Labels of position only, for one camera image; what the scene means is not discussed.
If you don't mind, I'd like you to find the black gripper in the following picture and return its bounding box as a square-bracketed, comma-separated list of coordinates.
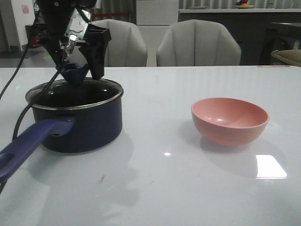
[32, 0, 111, 80]

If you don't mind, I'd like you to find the glass lid blue knob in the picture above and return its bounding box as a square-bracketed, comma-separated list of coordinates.
[25, 77, 124, 111]

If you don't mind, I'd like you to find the pink bowl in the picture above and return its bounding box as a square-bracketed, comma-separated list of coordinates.
[191, 97, 269, 146]

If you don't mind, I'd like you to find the green circuit board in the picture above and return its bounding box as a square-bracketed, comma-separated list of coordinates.
[64, 8, 91, 42]

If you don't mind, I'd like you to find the red bin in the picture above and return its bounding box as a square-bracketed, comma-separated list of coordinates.
[25, 25, 42, 48]

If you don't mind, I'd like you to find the left grey chair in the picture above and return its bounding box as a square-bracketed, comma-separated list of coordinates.
[91, 19, 148, 67]

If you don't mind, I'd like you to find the grey chair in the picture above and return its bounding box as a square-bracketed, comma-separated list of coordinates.
[91, 19, 148, 67]
[156, 19, 241, 66]

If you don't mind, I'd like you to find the dark blue saucepan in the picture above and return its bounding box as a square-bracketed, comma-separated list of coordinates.
[0, 79, 124, 184]

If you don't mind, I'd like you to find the white cabinet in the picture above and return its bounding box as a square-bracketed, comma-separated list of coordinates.
[136, 0, 179, 67]

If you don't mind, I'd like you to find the right grey chair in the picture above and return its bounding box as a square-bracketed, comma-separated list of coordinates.
[156, 19, 241, 66]

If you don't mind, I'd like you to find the fruit plate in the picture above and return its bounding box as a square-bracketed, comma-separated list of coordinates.
[234, 0, 254, 9]

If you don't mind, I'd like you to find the dark counter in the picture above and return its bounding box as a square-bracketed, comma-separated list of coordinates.
[179, 8, 301, 65]

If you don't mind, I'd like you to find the beige cushion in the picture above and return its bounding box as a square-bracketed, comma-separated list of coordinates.
[271, 49, 301, 66]

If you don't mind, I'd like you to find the black cable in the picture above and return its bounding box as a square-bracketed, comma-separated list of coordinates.
[0, 11, 71, 194]

